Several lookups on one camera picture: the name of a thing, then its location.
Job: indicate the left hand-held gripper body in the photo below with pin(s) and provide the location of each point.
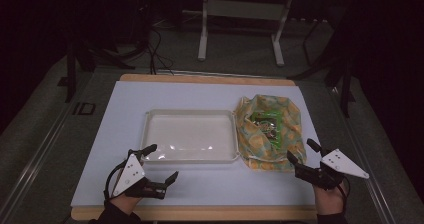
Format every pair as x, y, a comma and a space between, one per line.
130, 175

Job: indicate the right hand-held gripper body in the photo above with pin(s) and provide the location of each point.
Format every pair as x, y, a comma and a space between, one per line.
340, 165

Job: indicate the yellow patterned cloth bag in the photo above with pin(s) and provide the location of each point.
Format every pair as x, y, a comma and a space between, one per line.
256, 144

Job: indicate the green snack packet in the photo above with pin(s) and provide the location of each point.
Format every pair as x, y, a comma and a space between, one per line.
266, 124

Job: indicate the white plastic tray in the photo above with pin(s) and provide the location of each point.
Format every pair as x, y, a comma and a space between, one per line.
190, 134

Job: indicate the person's left hand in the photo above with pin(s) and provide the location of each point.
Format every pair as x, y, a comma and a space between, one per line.
123, 202

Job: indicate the person's right hand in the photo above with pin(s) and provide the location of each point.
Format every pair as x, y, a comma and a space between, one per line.
330, 199

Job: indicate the white table mat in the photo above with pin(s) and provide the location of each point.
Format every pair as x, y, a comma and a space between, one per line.
133, 110

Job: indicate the wooden table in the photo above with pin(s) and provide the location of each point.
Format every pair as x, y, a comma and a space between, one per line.
206, 213

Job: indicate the black metal stand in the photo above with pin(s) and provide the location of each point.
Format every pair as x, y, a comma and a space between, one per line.
345, 84
71, 74

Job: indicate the white metal stand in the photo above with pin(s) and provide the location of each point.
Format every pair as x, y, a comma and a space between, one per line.
243, 10

